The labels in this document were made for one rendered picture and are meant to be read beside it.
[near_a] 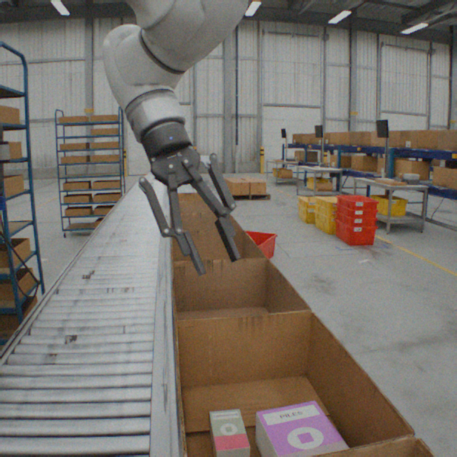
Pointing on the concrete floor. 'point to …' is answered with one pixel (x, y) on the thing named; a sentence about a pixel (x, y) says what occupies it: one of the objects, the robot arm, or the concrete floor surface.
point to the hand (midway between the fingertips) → (211, 248)
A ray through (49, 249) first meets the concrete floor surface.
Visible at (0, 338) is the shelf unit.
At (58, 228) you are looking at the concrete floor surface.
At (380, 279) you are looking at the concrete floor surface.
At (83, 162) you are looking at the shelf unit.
